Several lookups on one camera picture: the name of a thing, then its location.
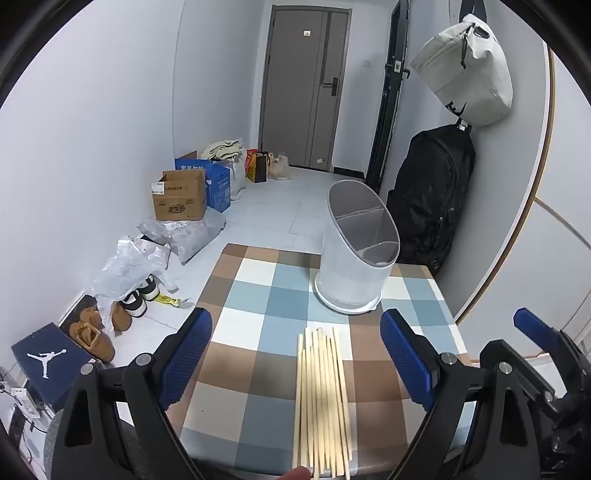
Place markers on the clear plastic bag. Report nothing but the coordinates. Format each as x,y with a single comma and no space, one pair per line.
124,272

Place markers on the yellow wrapper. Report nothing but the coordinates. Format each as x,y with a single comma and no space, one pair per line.
168,301

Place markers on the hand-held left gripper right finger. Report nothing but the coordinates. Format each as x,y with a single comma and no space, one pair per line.
406,360

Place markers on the checkered tablecloth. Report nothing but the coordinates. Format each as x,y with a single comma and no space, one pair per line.
258,295

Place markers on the navy shoe box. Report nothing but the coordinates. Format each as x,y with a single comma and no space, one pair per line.
46,369

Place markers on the white plastic sack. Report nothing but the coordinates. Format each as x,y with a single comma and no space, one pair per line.
238,177

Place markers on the brown suede boot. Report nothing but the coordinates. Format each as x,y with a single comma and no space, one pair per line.
94,344
121,318

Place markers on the brown cardboard box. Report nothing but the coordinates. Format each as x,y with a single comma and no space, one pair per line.
180,198

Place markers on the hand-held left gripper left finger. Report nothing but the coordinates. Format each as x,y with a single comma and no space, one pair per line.
187,360

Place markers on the grey door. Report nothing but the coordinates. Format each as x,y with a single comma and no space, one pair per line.
295,92

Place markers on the grey plastic parcel bag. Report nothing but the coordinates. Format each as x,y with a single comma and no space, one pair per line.
189,235

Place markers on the person's left hand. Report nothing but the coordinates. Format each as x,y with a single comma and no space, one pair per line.
295,474

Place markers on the black white sneaker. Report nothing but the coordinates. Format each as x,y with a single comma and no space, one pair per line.
131,305
148,288

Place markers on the black door frame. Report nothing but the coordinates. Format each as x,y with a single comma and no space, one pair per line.
392,92

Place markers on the pile of wooden chopsticks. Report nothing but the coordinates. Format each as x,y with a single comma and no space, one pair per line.
321,406

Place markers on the orange black paper bag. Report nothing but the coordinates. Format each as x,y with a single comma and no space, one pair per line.
256,168

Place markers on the white plastic utensil holder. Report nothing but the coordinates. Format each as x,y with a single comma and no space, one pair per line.
351,277

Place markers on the white hanging bag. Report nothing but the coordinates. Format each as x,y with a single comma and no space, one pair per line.
466,74

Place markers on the blue cardboard box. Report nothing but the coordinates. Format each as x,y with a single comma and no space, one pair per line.
219,184

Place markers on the beige shopping bag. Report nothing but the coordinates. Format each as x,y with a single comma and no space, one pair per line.
278,168

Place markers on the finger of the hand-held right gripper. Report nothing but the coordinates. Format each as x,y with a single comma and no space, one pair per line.
531,325

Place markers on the white panel with wooden edge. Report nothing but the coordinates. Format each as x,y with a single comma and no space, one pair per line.
554,184

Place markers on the beige folded clothes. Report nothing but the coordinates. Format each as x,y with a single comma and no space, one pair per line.
224,148

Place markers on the black backpack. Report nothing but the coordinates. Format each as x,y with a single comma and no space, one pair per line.
429,194

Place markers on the white power strip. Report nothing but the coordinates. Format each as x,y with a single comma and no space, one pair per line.
25,401

